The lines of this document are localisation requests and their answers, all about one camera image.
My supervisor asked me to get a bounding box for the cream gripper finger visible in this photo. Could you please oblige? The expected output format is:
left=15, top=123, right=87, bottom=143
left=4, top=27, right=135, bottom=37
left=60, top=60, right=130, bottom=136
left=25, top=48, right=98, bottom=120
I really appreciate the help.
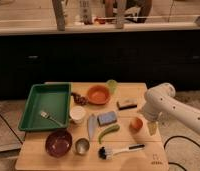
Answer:
left=147, top=122, right=158, bottom=135

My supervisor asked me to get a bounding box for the orange red apple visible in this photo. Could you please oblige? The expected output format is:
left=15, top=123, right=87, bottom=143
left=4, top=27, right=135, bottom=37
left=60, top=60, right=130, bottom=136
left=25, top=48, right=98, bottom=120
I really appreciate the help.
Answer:
left=130, top=117, right=143, bottom=132

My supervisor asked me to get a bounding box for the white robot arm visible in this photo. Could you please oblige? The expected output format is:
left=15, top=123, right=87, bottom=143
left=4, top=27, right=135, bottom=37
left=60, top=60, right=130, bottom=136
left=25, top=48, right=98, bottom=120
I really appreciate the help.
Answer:
left=141, top=83, right=200, bottom=135

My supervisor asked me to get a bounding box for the orange bowl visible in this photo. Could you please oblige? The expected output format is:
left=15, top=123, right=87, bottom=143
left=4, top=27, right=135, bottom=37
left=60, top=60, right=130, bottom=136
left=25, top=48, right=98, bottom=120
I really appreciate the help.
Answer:
left=86, top=85, right=110, bottom=105

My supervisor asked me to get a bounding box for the purple bowl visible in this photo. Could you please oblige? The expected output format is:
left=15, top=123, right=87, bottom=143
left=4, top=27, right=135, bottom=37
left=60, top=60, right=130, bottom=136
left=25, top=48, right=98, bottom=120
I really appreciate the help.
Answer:
left=45, top=129, right=72, bottom=158

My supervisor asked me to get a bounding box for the black yellow scrub sponge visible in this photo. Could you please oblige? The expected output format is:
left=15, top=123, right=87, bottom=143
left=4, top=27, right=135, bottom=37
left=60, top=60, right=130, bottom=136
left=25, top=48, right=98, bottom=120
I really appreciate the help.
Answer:
left=117, top=99, right=137, bottom=110

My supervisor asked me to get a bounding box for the wooden cutting board table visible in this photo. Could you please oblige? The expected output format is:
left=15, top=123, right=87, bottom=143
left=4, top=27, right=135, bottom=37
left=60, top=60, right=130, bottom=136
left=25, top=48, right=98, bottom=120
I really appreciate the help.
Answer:
left=15, top=82, right=170, bottom=171

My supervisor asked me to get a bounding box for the blue sponge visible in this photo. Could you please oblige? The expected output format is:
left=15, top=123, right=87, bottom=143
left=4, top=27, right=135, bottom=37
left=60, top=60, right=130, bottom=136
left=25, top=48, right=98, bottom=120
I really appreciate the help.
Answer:
left=97, top=111, right=117, bottom=126

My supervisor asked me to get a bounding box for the black white dish brush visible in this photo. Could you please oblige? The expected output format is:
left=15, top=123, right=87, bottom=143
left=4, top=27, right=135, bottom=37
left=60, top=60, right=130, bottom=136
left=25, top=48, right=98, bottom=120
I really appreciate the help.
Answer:
left=98, top=144, right=145, bottom=160

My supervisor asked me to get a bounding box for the green plastic cup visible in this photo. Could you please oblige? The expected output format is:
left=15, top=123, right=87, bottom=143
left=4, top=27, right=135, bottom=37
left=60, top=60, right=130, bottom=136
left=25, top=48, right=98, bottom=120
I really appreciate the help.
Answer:
left=106, top=79, right=117, bottom=94

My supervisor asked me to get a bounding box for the grey knife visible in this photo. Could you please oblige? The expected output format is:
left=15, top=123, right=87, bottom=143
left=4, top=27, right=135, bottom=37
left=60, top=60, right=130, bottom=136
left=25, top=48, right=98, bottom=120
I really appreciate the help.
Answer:
left=87, top=114, right=97, bottom=140

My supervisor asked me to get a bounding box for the small metal cup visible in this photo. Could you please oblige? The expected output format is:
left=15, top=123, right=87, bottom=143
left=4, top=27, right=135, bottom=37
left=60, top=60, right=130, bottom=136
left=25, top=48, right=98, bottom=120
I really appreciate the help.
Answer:
left=75, top=138, right=90, bottom=155

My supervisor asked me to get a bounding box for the white cup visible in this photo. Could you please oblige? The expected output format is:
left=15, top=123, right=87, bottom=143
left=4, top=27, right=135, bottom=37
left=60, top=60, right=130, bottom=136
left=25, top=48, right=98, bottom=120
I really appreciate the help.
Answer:
left=70, top=106, right=86, bottom=124

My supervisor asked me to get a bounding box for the brown grape bunch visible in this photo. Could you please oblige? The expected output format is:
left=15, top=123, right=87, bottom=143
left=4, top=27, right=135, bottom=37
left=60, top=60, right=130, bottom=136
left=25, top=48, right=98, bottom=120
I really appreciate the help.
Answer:
left=71, top=92, right=88, bottom=106

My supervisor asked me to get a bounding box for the green plastic tray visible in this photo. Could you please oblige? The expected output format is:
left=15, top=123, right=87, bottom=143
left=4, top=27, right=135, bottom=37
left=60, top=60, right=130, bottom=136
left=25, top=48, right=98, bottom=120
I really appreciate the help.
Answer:
left=18, top=83, right=71, bottom=132

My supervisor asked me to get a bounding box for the silver fork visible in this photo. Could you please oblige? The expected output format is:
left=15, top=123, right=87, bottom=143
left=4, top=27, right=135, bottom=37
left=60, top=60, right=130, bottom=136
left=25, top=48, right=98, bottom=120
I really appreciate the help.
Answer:
left=39, top=111, right=64, bottom=127

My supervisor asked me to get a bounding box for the black floor cable right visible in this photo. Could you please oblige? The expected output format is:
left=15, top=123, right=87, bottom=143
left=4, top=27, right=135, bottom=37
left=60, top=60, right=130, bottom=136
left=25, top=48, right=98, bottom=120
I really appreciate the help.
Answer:
left=163, top=134, right=200, bottom=171

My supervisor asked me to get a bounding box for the black floor cable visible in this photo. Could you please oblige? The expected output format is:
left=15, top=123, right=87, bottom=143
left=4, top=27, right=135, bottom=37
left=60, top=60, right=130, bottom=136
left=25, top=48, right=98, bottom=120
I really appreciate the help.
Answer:
left=163, top=134, right=200, bottom=171
left=0, top=106, right=27, bottom=146

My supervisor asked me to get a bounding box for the black floor cable left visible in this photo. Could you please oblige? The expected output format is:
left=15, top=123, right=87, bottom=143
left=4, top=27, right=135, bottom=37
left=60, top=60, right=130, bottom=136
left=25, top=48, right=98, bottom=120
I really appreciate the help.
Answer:
left=0, top=106, right=27, bottom=146

